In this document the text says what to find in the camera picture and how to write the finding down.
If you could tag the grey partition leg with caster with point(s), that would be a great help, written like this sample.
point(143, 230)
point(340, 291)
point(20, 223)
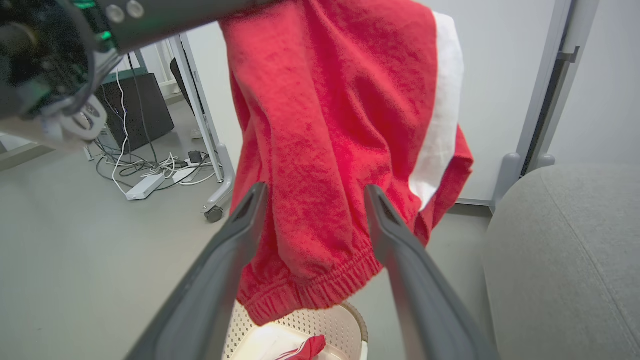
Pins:
point(210, 135)

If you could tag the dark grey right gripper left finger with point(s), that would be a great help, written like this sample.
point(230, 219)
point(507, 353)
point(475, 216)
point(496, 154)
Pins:
point(210, 290)

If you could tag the red pants with white stripe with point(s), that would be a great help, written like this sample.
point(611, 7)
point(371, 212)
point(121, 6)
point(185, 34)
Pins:
point(325, 125)

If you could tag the grey fabric sofa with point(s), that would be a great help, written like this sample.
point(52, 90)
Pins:
point(565, 260)

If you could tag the small white power adapter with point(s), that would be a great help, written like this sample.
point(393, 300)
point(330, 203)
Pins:
point(186, 173)

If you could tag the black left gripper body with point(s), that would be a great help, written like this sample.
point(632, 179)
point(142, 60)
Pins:
point(40, 60)

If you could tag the cream perforated laundry basket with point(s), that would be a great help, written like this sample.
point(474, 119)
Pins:
point(332, 325)

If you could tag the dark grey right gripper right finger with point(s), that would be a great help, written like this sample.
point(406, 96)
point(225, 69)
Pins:
point(425, 310)

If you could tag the white power strip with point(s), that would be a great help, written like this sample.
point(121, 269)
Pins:
point(145, 186)

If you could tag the red jersey with black number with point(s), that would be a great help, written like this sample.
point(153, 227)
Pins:
point(310, 348)

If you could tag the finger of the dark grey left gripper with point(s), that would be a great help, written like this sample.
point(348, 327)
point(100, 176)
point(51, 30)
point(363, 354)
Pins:
point(165, 17)

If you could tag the black computer box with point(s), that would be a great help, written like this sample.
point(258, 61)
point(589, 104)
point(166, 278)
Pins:
point(142, 107)

